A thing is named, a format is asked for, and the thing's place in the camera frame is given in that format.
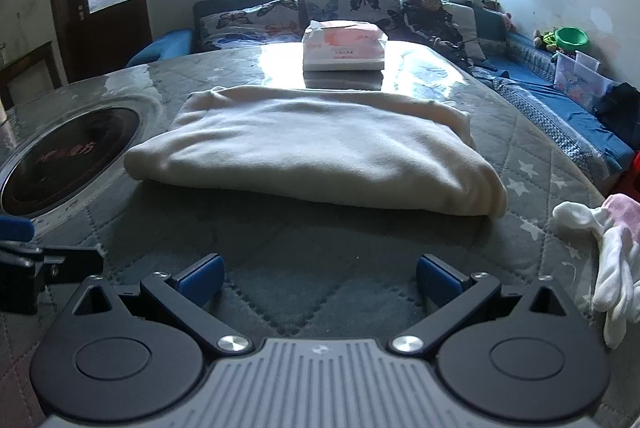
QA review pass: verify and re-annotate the pink white tissue pack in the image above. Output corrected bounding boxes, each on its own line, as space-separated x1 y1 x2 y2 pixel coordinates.
301 20 389 73

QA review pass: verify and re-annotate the dark cloth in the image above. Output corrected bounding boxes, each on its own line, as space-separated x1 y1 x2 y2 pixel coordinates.
592 82 640 149

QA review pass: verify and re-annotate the grey pillow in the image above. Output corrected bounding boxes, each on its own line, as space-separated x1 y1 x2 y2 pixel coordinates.
442 2 487 61

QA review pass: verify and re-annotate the green stuffed toy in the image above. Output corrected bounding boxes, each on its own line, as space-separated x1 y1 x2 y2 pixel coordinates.
532 29 559 54

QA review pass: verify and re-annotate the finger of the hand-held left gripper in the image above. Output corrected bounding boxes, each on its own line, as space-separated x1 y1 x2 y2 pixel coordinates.
0 243 104 315
0 215 36 241

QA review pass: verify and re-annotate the butterfly print cushion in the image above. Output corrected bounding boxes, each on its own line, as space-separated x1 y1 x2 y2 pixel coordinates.
302 0 402 29
199 0 307 52

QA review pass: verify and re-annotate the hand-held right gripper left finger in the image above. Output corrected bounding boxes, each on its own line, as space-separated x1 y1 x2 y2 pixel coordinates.
72 253 254 357

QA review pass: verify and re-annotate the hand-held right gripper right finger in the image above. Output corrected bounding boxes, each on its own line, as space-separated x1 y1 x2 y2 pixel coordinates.
389 253 569 355

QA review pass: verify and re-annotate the clear plastic storage box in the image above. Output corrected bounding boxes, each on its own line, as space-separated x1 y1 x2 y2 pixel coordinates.
552 50 614 109

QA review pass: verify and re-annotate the blue sofa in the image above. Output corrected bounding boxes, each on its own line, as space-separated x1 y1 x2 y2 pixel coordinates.
125 0 638 189

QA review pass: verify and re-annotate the red plastic stool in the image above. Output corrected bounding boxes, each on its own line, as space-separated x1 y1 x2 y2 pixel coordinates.
619 150 640 199

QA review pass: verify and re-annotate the green plastic bowl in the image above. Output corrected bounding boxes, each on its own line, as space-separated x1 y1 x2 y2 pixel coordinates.
554 26 591 52

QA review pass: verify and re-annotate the cream knit garment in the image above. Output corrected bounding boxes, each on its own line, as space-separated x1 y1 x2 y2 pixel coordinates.
123 84 509 219

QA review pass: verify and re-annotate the dark wooden side table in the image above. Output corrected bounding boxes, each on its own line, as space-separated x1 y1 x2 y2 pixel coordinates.
0 40 69 109

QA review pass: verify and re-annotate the round black induction cooker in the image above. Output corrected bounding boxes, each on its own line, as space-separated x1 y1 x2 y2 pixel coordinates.
0 92 166 235

